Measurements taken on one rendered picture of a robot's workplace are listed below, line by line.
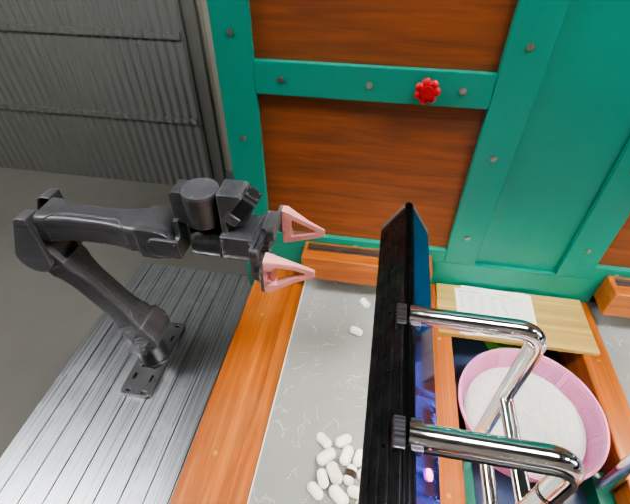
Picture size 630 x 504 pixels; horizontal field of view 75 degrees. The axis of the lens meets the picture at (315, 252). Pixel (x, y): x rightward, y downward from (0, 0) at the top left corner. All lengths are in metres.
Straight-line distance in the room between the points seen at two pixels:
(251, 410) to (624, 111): 0.84
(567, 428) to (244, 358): 0.65
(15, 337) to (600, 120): 2.22
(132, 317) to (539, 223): 0.86
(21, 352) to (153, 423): 1.30
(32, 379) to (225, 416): 1.35
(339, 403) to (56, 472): 0.56
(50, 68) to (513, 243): 2.58
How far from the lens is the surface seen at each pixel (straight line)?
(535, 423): 0.96
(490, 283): 1.08
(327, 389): 0.89
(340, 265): 0.96
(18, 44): 2.99
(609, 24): 0.83
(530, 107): 0.84
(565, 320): 1.09
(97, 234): 0.77
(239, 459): 0.81
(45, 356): 2.14
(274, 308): 0.98
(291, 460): 0.83
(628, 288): 1.11
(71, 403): 1.09
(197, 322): 1.11
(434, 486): 0.48
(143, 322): 0.93
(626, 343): 1.18
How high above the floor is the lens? 1.52
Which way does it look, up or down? 43 degrees down
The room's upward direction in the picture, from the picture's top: straight up
